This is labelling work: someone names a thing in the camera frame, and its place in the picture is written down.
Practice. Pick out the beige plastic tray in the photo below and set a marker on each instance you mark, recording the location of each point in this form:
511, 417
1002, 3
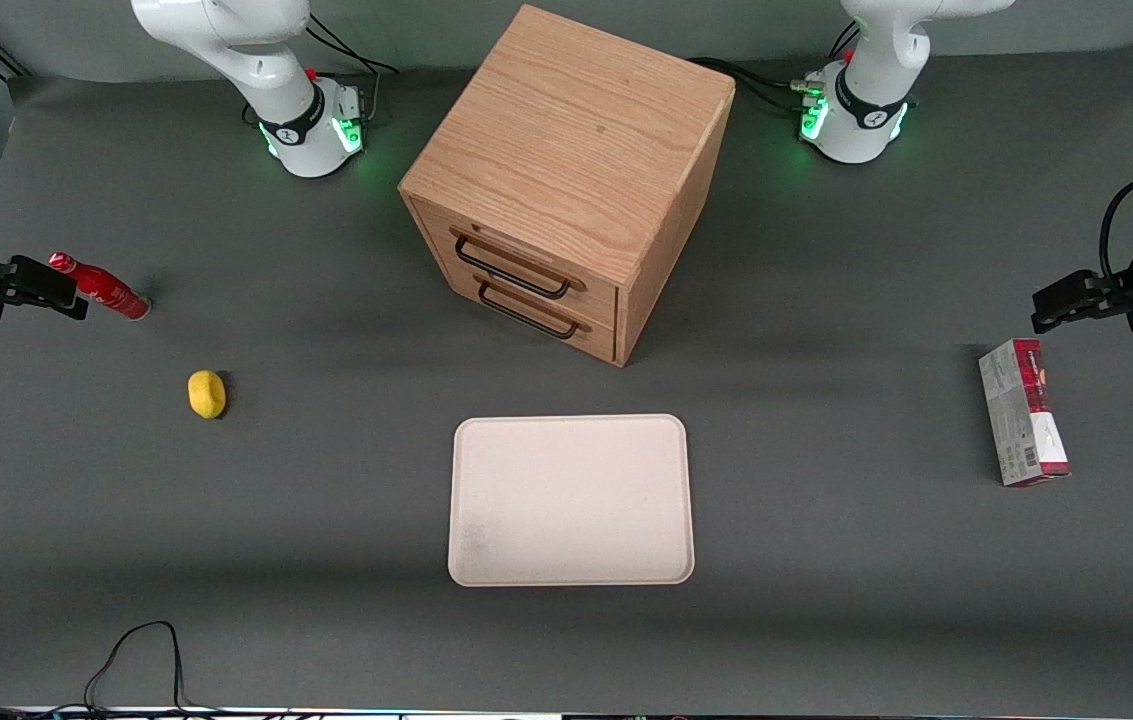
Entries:
571, 500

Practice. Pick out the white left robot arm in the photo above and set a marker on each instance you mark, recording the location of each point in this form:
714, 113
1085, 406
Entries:
871, 95

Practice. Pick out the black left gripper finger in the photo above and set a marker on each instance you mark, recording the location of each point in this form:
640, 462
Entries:
1061, 310
1076, 286

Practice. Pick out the yellow lemon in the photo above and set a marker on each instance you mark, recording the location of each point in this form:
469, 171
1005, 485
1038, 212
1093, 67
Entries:
207, 394

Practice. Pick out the wooden drawer cabinet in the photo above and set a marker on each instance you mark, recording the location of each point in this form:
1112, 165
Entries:
566, 150

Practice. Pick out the grey table mat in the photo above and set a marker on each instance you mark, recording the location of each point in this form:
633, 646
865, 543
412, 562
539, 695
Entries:
826, 620

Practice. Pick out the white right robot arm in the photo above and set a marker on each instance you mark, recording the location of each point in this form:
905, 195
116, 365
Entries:
266, 70

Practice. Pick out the grey and red carton box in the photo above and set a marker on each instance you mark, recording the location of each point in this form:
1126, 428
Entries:
1021, 415

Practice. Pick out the wooden drawer front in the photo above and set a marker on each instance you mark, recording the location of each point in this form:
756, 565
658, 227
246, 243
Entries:
551, 335
536, 250

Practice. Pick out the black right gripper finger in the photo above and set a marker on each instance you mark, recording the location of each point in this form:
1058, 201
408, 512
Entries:
38, 272
56, 303

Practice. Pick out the red coke bottle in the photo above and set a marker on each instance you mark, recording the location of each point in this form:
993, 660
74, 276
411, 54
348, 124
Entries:
111, 290

